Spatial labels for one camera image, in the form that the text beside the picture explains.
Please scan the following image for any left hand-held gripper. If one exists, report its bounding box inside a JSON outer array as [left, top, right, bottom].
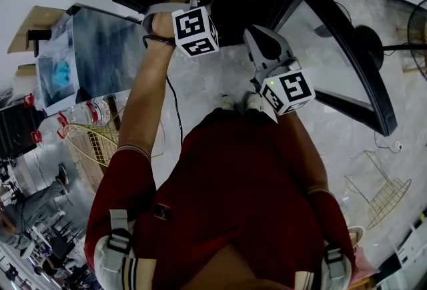
[[141, 0, 220, 58]]

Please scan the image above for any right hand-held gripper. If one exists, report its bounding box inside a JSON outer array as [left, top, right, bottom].
[[243, 25, 316, 116]]

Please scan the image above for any person's left forearm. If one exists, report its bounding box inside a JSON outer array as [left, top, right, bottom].
[[116, 37, 176, 158]]

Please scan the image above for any person's right forearm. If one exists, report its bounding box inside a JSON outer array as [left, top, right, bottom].
[[278, 111, 330, 193]]

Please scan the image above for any person's left hand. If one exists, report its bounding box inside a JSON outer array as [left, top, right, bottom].
[[149, 11, 177, 39]]

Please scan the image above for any person's right white shoe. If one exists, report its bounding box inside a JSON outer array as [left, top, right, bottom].
[[246, 92, 264, 111]]

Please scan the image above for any person's white shoe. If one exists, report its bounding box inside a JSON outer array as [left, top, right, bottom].
[[221, 94, 236, 111], [246, 92, 264, 111]]

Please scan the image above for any black wristband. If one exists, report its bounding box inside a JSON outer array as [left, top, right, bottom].
[[143, 34, 176, 48]]

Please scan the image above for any person's left white shoe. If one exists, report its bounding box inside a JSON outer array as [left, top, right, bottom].
[[221, 94, 236, 111]]

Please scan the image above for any black standing fan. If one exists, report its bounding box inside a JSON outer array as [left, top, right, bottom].
[[353, 0, 427, 83]]

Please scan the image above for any clear glass display case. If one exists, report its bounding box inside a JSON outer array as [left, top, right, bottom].
[[35, 3, 144, 116]]

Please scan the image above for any person's red shirt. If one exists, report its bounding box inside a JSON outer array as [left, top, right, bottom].
[[83, 107, 356, 290]]

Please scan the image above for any wooden board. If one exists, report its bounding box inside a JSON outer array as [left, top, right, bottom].
[[396, 27, 427, 73]]

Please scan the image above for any clear bottle red label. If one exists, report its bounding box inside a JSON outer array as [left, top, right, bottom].
[[71, 98, 111, 126]]

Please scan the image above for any blue cloth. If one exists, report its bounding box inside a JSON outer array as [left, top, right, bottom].
[[53, 60, 71, 88]]

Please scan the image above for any large brown cardboard sheet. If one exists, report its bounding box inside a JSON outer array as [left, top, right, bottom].
[[7, 5, 66, 55]]

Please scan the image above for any small brown cardboard sheet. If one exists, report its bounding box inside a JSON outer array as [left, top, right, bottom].
[[15, 63, 37, 78]]

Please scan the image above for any clear water jug red cap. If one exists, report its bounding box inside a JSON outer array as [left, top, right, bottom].
[[23, 93, 46, 113], [31, 111, 69, 146]]

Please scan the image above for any wooden slatted bench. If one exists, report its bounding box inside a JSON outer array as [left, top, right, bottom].
[[66, 131, 111, 193]]

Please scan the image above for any person's face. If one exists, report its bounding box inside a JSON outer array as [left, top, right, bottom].
[[189, 243, 298, 290]]

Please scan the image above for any pink stool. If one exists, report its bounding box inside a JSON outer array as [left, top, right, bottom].
[[352, 246, 380, 287]]

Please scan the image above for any white cabinet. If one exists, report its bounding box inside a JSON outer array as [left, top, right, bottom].
[[376, 221, 427, 290]]

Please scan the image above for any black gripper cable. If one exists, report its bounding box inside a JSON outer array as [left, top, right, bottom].
[[165, 75, 184, 149]]

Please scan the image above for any floor cable with white plug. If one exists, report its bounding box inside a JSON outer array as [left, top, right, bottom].
[[373, 130, 404, 155]]

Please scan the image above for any black bracket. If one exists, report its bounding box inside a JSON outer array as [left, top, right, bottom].
[[26, 29, 51, 58]]

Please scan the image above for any gold wire basket stand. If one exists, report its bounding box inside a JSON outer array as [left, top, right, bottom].
[[65, 123, 121, 168]]

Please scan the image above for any gold wire rack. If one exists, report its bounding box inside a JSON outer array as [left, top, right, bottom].
[[344, 150, 413, 231]]

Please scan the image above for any grey shoulder strap with buckle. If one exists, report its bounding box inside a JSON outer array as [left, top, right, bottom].
[[322, 241, 346, 279], [106, 208, 133, 255]]

